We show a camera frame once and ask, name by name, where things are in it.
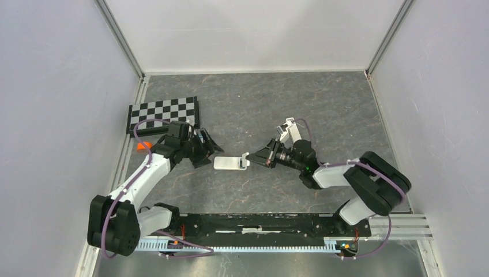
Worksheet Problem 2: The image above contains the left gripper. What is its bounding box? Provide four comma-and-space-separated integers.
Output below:
180, 128, 224, 169

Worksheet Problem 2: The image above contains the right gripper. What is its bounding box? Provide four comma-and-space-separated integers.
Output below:
246, 137, 304, 171

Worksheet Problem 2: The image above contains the grey white remote control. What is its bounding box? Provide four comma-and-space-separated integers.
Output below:
213, 156, 245, 171

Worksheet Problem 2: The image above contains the white long remote control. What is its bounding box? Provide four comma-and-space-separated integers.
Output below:
288, 122, 302, 143

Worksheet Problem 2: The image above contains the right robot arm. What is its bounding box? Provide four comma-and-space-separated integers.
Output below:
246, 139, 412, 235

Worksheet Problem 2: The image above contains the black white checkerboard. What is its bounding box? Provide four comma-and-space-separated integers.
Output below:
126, 96, 201, 137

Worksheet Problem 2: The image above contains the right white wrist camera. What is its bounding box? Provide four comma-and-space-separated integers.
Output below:
276, 118, 295, 143

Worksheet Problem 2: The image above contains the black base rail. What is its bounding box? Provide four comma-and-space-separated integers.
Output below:
165, 213, 372, 247

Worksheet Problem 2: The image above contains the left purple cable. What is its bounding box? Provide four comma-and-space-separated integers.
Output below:
100, 118, 172, 260

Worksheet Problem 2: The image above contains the white slotted cable duct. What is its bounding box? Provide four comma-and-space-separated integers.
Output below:
134, 236, 340, 254

